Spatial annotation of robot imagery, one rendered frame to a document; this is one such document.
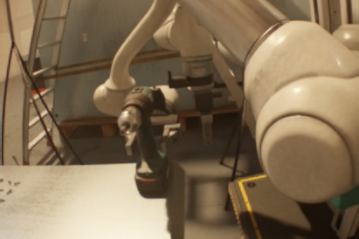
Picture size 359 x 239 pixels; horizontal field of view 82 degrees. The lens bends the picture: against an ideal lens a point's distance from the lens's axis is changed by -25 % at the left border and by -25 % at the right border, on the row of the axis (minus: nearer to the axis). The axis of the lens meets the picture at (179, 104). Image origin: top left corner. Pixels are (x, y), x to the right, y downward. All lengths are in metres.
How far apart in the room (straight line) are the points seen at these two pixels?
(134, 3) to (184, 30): 1.76
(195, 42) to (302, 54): 0.47
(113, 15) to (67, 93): 0.96
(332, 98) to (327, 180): 0.08
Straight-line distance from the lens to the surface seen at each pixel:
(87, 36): 2.61
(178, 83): 0.75
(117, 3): 2.50
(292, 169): 0.26
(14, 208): 0.75
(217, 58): 1.67
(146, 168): 0.61
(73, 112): 2.88
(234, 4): 0.35
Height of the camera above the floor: 1.03
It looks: 18 degrees down
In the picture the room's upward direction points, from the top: 8 degrees counter-clockwise
